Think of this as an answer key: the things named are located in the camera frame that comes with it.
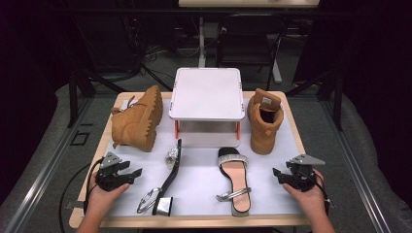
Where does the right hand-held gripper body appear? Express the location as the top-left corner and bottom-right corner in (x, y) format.
(285, 153), (326, 192)

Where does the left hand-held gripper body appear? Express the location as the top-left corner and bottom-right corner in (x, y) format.
(95, 151), (129, 192)

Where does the black silver strap sandal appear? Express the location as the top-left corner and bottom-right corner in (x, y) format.
(216, 147), (252, 217)
(136, 138), (183, 217)

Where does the tan suede boot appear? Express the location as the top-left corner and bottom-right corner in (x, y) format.
(247, 87), (285, 155)
(110, 84), (164, 153)

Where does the white shoe rack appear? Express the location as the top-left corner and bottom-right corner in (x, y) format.
(168, 67), (246, 149)

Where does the person's left hand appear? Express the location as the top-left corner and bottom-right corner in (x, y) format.
(86, 173), (130, 213)

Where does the person's right hand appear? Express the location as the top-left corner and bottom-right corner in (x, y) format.
(283, 169), (329, 217)

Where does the white table mat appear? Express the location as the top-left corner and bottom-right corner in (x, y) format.
(106, 98), (304, 217)

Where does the black metal stand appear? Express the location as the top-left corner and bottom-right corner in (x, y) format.
(285, 69), (344, 132)
(66, 67), (127, 129)

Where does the black folding chair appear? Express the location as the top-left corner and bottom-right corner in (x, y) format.
(216, 13), (290, 91)

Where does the white desk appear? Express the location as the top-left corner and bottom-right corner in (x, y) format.
(178, 0), (321, 84)

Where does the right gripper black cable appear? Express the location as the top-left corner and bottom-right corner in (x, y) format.
(304, 170), (332, 216)

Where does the thin black cable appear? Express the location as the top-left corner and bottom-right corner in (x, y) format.
(58, 162), (92, 233)

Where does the white floor cable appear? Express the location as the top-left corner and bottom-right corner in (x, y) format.
(176, 46), (201, 58)

